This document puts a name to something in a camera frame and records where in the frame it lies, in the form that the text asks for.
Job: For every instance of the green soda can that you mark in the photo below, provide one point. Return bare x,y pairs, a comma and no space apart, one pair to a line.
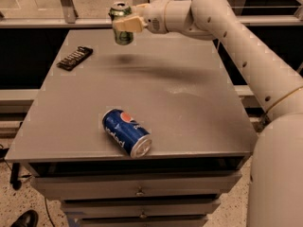
119,11

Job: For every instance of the black shoe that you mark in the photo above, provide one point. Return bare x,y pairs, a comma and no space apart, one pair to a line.
28,219

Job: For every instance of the grey metal railing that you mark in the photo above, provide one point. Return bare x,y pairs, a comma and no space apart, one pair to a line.
94,13

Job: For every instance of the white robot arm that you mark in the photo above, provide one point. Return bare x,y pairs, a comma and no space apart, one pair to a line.
276,185

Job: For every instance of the blue pepsi can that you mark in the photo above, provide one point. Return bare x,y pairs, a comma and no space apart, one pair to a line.
128,134

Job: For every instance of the grey drawer cabinet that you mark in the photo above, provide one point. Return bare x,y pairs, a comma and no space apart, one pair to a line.
178,90

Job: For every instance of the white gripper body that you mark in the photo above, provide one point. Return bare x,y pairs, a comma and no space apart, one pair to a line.
153,16

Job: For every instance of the black rxbar chocolate bar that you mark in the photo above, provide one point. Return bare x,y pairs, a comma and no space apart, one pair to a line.
75,58

